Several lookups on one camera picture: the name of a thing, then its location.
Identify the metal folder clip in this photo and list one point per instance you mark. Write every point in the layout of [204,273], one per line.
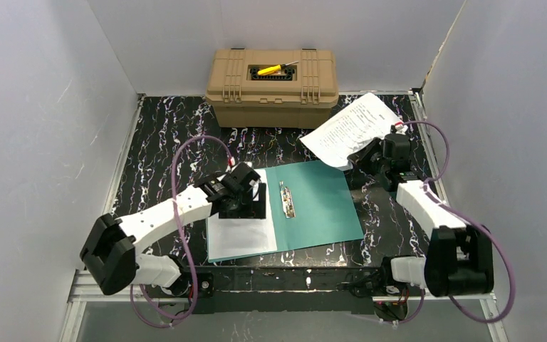
[287,201]

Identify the yellow handled screwdriver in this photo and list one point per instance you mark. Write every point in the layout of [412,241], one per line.
[274,69]

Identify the teal paper folder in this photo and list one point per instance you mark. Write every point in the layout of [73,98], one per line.
[325,212]

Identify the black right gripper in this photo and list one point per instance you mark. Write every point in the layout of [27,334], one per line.
[362,157]

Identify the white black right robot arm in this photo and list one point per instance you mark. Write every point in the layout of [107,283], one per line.
[459,258]

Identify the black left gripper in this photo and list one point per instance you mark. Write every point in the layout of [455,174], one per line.
[253,201]

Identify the printed white paper sheet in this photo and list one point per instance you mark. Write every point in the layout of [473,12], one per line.
[229,239]

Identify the aluminium frame rail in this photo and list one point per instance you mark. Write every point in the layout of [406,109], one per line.
[263,316]

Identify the tan plastic toolbox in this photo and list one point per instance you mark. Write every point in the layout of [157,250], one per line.
[299,96]

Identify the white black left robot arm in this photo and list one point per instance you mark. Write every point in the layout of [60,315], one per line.
[115,251]

